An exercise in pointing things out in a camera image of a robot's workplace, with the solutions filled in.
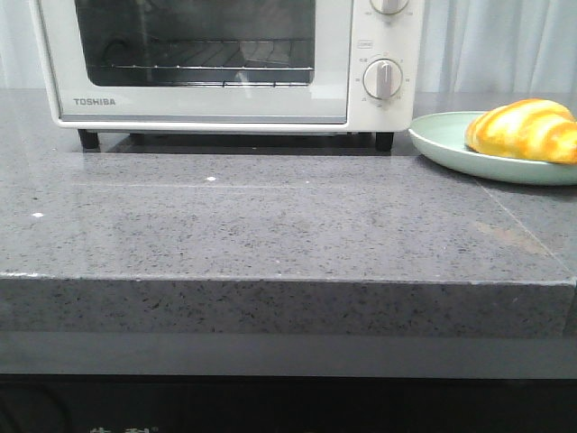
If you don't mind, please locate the glass oven door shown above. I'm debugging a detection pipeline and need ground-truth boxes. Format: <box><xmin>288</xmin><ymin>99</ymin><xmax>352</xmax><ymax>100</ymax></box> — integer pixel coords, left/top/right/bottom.
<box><xmin>32</xmin><ymin>1</ymin><xmax>353</xmax><ymax>124</ymax></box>

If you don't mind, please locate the golden croissant bread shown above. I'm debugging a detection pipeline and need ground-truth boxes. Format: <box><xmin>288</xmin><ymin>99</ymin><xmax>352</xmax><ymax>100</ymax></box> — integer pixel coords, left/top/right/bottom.
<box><xmin>464</xmin><ymin>98</ymin><xmax>576</xmax><ymax>165</ymax></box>

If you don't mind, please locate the lower oven timer knob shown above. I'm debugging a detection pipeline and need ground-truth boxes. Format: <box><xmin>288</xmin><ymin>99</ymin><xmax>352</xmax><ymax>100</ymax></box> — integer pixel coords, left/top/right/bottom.
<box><xmin>362</xmin><ymin>59</ymin><xmax>403</xmax><ymax>100</ymax></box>

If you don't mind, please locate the upper oven control knob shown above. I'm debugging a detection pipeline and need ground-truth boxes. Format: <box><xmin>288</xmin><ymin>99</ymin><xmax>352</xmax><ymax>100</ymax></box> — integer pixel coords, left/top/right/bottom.
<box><xmin>371</xmin><ymin>0</ymin><xmax>408</xmax><ymax>15</ymax></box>

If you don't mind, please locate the white Toshiba toaster oven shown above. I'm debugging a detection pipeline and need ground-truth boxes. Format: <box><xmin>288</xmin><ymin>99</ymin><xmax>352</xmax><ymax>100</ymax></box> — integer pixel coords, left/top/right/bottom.
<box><xmin>30</xmin><ymin>1</ymin><xmax>425</xmax><ymax>151</ymax></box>

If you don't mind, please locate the light green plate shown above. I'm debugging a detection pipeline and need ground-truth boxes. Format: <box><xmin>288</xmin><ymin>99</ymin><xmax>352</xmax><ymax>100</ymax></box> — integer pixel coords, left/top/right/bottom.
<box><xmin>408</xmin><ymin>111</ymin><xmax>576</xmax><ymax>186</ymax></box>

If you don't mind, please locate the metal wire oven rack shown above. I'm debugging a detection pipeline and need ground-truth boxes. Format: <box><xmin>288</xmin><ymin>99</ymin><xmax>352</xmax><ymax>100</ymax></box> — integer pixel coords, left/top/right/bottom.
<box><xmin>87</xmin><ymin>38</ymin><xmax>315</xmax><ymax>87</ymax></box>

